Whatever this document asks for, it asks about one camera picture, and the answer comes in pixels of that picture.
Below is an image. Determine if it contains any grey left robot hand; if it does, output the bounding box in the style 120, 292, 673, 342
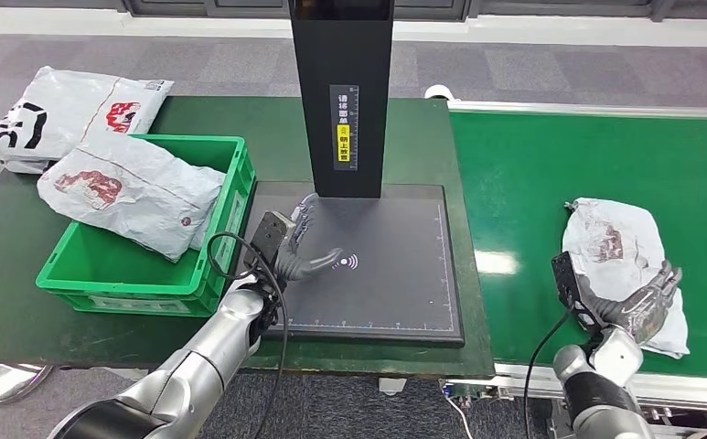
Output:
273, 192, 345, 283

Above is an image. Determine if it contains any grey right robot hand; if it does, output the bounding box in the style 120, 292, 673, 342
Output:
577, 260, 684, 347

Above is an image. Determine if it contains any grey parcel dark red print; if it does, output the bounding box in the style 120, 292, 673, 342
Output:
562, 197, 691, 359

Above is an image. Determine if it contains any grey parcel bold red print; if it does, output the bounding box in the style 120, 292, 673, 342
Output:
37, 133, 226, 262

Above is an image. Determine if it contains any black inbound scanner machine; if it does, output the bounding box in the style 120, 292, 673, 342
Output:
246, 0, 466, 348

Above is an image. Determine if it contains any green conveyor belt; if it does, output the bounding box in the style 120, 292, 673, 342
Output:
423, 84, 707, 439

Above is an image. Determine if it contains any flat white parcel black print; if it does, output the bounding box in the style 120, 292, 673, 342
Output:
1, 158, 51, 176

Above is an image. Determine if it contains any large white parcel black print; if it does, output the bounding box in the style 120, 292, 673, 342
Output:
0, 65, 176, 164

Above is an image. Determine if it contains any yellow and black ruler sticker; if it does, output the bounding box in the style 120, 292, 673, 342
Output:
329, 84, 360, 172

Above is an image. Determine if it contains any green plastic crate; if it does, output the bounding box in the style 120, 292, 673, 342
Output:
36, 134, 257, 318

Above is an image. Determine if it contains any green circuit board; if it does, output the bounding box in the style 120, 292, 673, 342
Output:
440, 380, 499, 402

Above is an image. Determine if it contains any black left camera bracket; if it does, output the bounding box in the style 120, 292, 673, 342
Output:
250, 209, 296, 271

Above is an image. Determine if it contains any black camera bracket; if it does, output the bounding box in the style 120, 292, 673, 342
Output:
250, 209, 296, 271
551, 251, 603, 331

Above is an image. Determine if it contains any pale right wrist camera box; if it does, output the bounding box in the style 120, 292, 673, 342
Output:
589, 326, 645, 389

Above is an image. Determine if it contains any black right camera bracket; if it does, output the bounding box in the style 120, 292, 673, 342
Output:
551, 251, 603, 331

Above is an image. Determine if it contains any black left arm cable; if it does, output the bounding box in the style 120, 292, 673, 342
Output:
206, 231, 291, 439

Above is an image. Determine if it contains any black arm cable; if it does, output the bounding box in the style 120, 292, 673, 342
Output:
522, 308, 573, 439
206, 231, 291, 439

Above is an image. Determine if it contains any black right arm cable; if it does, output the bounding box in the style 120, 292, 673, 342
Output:
522, 308, 573, 439

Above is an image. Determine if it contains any thin white wire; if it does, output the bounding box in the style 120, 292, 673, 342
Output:
446, 396, 474, 439

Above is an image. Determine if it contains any grey window frame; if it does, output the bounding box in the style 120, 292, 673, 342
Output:
116, 0, 707, 20

